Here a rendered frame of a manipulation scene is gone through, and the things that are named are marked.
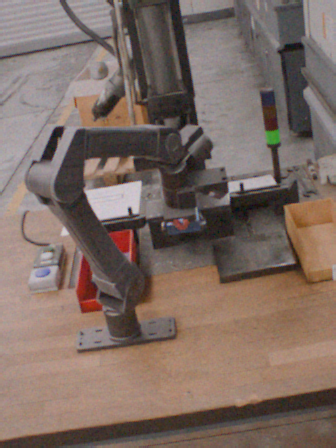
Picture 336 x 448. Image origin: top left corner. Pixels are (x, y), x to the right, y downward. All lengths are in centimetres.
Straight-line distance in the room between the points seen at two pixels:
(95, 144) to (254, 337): 46
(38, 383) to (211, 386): 33
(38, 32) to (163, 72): 957
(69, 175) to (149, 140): 20
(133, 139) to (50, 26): 980
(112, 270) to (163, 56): 51
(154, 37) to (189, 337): 64
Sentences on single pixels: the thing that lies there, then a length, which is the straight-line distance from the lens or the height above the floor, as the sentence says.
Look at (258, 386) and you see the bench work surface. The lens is 114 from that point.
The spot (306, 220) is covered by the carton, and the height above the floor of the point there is 92.
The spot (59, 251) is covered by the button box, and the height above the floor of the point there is 93.
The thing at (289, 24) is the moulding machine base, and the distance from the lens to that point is 458.
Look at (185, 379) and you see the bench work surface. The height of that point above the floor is 90.
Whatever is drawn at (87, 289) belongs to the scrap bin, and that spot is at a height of 90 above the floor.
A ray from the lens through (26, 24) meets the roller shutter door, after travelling 1104.
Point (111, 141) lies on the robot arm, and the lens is 116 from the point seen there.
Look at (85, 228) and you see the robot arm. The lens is 116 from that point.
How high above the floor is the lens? 164
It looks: 26 degrees down
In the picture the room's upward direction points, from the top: 11 degrees counter-clockwise
